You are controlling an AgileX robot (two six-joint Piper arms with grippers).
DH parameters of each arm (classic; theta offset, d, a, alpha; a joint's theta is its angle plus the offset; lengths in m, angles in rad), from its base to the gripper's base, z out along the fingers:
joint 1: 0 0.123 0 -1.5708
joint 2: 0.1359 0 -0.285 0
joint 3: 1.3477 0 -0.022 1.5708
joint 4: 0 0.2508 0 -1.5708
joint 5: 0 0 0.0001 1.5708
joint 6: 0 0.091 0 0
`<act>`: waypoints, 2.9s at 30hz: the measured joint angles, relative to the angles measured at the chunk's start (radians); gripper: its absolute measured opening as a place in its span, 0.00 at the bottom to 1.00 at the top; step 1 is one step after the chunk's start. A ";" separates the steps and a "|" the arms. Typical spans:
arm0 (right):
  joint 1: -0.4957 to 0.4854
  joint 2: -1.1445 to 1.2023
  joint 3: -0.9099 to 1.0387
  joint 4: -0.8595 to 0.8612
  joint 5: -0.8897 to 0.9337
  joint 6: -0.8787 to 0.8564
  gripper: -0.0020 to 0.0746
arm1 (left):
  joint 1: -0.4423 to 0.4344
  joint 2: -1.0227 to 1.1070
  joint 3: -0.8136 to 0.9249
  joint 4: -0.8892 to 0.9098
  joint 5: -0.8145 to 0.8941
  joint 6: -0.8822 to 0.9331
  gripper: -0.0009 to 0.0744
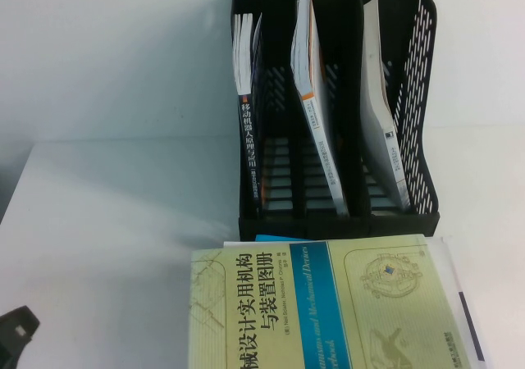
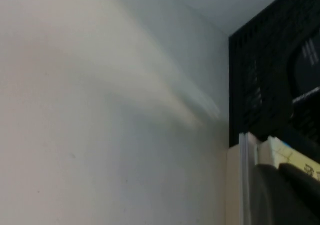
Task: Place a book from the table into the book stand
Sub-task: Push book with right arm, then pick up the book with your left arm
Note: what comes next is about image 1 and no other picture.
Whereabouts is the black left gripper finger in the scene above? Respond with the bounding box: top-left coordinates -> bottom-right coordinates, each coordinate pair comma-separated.
0,336 -> 32,369
0,304 -> 41,342

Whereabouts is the yellow-green mechanisms book blue spine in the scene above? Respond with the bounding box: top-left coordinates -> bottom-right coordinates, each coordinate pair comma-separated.
186,233 -> 473,369

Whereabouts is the dark blue spine robot book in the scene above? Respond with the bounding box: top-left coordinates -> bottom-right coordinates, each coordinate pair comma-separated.
232,11 -> 264,217

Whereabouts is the black plastic book stand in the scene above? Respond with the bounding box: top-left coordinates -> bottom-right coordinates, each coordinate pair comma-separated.
230,0 -> 442,239

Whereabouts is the white ROS book orange edge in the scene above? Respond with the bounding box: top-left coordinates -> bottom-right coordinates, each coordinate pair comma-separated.
290,0 -> 350,218

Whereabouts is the white spine gold cover book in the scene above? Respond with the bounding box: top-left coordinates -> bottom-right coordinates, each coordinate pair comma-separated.
359,0 -> 413,213

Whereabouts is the white car suspension book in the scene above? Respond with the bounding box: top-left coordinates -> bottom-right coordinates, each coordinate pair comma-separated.
223,235 -> 468,303

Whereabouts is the white book purple stripe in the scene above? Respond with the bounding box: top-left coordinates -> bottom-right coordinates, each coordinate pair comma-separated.
449,245 -> 490,365

